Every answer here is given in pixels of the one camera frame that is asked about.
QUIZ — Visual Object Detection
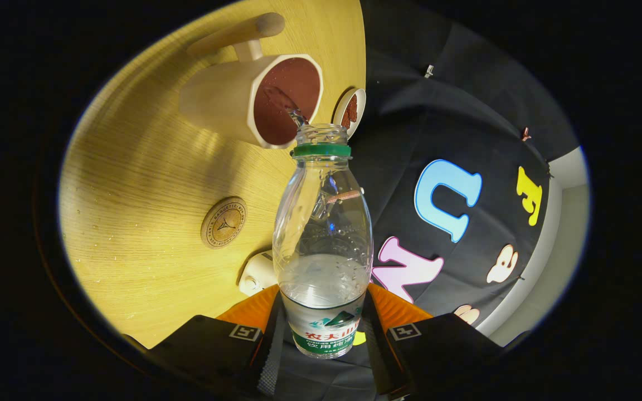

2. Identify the wooden table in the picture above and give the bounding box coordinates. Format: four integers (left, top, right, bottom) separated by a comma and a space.
58, 0, 367, 349

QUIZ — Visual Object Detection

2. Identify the white toaster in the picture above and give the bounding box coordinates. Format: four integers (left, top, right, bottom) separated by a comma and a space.
238, 250, 278, 297

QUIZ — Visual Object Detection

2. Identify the red sausage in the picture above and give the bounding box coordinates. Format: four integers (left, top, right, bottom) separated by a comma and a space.
341, 94, 358, 129

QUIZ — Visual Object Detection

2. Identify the white oval plate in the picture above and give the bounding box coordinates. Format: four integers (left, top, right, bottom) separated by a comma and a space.
333, 87, 367, 140

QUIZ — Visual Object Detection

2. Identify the round brown coaster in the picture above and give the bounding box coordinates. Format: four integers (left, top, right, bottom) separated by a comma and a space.
201, 197, 247, 249

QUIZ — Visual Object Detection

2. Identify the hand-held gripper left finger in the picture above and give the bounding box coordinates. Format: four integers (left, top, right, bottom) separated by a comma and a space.
148, 284, 287, 400

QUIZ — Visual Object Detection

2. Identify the clear plastic juice bottle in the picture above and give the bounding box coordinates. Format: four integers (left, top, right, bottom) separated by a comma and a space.
272, 110, 375, 360

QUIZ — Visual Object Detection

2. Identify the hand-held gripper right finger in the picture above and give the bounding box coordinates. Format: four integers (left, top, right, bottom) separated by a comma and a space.
361, 283, 503, 400

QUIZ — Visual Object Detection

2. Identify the beige cup with wooden handle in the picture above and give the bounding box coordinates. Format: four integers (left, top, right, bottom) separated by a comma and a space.
179, 12, 324, 150

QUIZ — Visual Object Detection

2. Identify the black backdrop cloth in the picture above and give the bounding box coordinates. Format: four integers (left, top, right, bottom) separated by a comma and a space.
276, 0, 578, 401

